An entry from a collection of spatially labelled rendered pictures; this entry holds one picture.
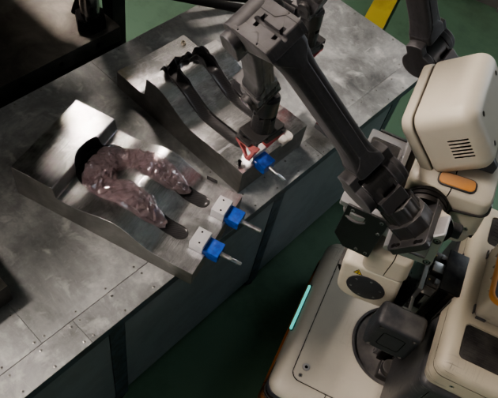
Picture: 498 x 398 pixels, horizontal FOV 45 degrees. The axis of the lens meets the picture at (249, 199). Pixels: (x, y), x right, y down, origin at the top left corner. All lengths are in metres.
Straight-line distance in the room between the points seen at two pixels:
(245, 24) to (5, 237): 0.86
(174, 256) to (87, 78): 0.67
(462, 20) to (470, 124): 2.74
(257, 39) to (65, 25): 1.19
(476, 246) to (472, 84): 0.64
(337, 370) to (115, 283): 0.86
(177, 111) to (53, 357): 0.69
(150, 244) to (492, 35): 2.84
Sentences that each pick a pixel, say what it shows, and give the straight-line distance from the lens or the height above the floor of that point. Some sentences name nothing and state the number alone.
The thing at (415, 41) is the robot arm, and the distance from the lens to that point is 1.43.
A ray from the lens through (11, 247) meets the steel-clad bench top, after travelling 1.55.
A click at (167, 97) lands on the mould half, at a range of 1.65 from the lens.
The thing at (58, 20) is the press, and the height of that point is 0.79.
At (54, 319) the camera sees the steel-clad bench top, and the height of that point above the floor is 0.80.
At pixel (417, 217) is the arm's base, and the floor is 1.23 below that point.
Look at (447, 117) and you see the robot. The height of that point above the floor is 1.36.
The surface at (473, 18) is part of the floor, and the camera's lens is 3.94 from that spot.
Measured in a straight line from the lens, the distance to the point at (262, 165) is 1.56.
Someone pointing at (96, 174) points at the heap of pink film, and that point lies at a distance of 1.52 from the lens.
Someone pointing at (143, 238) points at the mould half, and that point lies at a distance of 1.45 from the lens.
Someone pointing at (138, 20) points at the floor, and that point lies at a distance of 3.30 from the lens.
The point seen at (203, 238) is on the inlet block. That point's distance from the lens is 1.44.
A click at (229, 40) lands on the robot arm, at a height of 1.48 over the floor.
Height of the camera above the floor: 2.12
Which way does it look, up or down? 55 degrees down
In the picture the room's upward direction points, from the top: 15 degrees clockwise
